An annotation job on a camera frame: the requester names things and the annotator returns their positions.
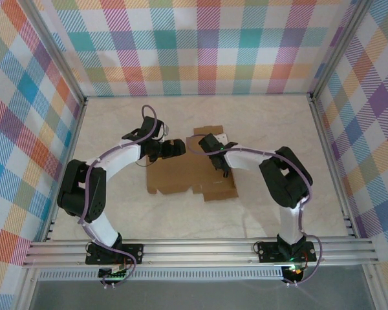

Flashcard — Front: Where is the brown cardboard box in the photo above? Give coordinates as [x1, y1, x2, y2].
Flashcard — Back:
[145, 125, 239, 202]

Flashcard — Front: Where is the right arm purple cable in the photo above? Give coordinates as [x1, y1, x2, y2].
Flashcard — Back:
[184, 134, 324, 287]

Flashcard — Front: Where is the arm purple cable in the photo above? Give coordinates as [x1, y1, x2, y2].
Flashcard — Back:
[184, 134, 324, 287]
[78, 105, 160, 288]

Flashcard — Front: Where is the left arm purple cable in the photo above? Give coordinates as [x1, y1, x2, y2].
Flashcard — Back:
[78, 105, 160, 288]

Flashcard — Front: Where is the aluminium side rail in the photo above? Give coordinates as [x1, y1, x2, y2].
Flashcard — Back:
[42, 96, 89, 242]
[307, 93, 360, 240]

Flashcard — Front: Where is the aluminium mounting rail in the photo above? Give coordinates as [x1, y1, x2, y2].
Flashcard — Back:
[21, 236, 378, 268]

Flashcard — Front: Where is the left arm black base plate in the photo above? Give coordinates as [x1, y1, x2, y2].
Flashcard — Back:
[85, 243, 144, 266]

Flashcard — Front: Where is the aluminium frame post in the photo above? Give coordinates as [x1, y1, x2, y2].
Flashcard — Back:
[308, 0, 376, 101]
[21, 0, 87, 105]

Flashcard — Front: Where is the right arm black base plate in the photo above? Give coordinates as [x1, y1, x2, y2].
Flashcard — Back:
[257, 240, 318, 263]

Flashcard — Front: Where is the slotted grey cable duct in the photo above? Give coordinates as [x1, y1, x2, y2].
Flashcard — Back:
[38, 269, 286, 282]

